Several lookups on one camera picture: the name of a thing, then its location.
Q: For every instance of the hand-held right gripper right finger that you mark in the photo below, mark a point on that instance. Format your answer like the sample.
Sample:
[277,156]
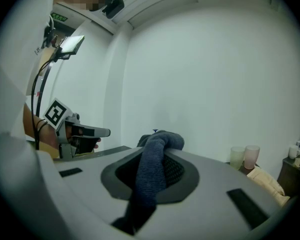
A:
[215,189]

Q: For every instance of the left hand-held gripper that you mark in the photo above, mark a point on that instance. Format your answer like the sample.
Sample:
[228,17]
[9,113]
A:
[62,124]

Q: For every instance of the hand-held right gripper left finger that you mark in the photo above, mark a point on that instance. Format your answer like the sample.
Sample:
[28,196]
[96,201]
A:
[90,179]

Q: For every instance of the dark blue towel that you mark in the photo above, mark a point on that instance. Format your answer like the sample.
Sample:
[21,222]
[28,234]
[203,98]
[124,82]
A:
[152,154]

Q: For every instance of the person's left forearm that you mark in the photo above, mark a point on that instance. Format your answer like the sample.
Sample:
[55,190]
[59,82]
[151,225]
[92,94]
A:
[32,126]

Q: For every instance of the person's left hand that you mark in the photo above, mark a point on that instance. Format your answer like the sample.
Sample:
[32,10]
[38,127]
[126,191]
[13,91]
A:
[85,145]

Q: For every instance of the green plastic cup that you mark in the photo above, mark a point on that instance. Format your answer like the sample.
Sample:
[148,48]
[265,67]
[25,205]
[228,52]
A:
[237,159]

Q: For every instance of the pink plastic cup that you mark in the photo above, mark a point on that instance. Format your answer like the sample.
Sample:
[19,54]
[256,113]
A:
[251,157]

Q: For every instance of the beige flat packet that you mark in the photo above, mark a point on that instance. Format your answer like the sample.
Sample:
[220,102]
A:
[267,184]

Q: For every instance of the white soap bottle blue pump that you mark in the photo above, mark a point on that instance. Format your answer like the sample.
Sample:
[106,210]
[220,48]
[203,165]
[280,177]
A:
[155,130]

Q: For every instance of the dark brown cabinet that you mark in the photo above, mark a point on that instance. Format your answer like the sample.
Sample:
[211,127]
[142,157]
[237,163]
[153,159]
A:
[290,179]

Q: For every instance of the beige crumpled packet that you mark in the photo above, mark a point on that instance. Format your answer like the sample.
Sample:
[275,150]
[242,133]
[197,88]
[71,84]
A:
[299,162]

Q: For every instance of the black monitor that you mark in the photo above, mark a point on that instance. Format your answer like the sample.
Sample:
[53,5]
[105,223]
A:
[72,45]

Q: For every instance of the person's white shirt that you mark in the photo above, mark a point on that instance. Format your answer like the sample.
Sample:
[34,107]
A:
[12,59]

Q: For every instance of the green exit sign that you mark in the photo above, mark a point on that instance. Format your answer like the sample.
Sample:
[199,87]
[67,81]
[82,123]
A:
[59,17]

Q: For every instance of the black head camera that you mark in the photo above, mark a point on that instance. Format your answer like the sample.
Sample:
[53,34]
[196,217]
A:
[113,7]

